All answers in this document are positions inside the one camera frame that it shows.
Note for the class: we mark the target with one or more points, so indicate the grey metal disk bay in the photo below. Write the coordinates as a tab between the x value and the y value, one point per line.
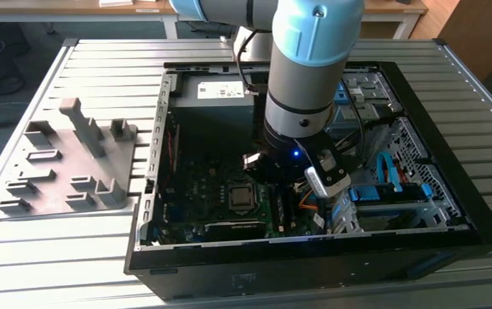
400	215

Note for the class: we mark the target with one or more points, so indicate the grey power supply unit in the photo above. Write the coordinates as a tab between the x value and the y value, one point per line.
212	109

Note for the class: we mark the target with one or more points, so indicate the black open PC case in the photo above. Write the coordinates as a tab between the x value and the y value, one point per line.
315	257

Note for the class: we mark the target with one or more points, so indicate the brown wooden cabinet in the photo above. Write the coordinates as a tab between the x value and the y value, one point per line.
483	32

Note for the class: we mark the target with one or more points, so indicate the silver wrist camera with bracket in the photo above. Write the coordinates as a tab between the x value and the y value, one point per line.
329	177

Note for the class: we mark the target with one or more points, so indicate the grey plastic parts rack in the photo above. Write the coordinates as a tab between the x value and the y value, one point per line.
78	161

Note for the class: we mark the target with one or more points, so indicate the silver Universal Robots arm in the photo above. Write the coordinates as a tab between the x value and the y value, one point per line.
307	80

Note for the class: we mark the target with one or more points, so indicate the small silver wrist camera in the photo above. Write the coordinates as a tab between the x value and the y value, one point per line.
252	161

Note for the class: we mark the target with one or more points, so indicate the blue carrier with black disk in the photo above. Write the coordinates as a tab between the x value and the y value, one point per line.
367	194

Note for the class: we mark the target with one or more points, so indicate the grey metal drive cage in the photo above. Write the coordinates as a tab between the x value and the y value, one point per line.
371	106

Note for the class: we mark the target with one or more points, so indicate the green motherboard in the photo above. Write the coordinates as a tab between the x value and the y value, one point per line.
204	193

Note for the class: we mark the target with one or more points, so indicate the silver CPU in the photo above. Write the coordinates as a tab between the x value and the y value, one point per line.
241	196

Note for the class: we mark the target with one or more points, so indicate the white box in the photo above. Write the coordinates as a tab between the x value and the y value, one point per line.
116	2

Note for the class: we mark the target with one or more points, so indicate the black graphics card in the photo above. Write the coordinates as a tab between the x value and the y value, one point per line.
236	230

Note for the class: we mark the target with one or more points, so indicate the wooden desk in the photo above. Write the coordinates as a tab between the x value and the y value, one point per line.
57	8

